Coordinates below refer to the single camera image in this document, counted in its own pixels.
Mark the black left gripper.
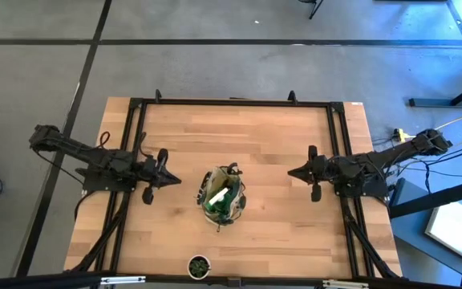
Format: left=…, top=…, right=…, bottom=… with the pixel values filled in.
left=140, top=147, right=183, bottom=206

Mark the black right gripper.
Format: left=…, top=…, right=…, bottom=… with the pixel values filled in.
left=287, top=144, right=331, bottom=203

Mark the green white spray bottle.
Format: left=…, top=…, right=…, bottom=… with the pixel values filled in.
left=205, top=184, right=237, bottom=214

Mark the cream green canvas garden bag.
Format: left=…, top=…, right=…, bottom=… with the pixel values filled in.
left=195, top=161, right=249, bottom=234

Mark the white pot with succulent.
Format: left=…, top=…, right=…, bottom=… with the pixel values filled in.
left=186, top=254, right=213, bottom=281

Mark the black overhead crossbeam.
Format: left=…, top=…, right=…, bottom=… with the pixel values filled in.
left=0, top=271, right=462, bottom=289

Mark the black desk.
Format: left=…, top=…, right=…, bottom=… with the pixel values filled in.
left=408, top=0, right=462, bottom=108

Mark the white flat panel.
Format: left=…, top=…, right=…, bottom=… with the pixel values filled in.
left=424, top=201, right=462, bottom=261

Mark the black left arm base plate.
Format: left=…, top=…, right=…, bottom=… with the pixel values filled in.
left=80, top=167, right=138, bottom=193

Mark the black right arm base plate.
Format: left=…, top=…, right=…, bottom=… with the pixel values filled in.
left=332, top=165, right=391, bottom=198

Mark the black floor cable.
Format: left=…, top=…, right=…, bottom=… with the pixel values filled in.
left=373, top=138, right=462, bottom=193

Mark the black diagonal frame brace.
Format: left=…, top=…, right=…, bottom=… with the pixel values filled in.
left=389, top=175, right=462, bottom=220

